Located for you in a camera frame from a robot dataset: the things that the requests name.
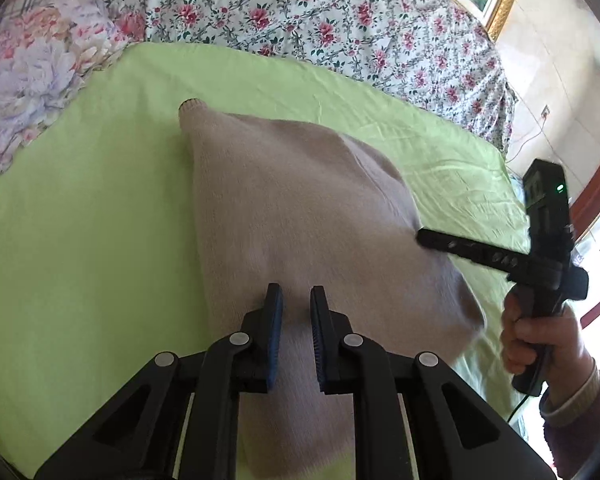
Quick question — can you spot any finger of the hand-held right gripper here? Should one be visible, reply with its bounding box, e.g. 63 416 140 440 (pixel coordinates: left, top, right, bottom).
416 227 533 281

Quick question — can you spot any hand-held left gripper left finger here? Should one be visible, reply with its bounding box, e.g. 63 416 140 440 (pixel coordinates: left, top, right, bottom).
34 283 285 480

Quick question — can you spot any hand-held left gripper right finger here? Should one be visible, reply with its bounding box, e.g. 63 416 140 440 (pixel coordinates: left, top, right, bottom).
310 286 556 480

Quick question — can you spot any beige knit sweater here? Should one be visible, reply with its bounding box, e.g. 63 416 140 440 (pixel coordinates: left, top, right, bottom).
178 99 485 478

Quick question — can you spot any person's right hand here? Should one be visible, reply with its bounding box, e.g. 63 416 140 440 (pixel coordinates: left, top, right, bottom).
500 291 597 404

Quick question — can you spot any light green bed sheet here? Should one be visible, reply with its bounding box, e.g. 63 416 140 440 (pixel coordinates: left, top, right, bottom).
0 42 533 480

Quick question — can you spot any gold framed picture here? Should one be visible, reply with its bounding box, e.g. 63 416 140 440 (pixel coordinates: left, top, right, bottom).
395 0 528 41

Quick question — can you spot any small-flower print quilt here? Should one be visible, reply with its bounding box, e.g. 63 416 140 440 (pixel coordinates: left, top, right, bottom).
97 0 518 153

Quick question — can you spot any large-flower print pillow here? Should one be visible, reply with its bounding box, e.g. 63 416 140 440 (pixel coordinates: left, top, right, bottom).
0 0 146 186

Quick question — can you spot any thin wall cable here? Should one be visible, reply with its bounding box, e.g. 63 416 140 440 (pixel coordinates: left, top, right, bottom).
505 119 547 167

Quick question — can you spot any black cable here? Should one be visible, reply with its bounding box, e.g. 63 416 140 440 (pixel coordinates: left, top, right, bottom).
505 392 531 423

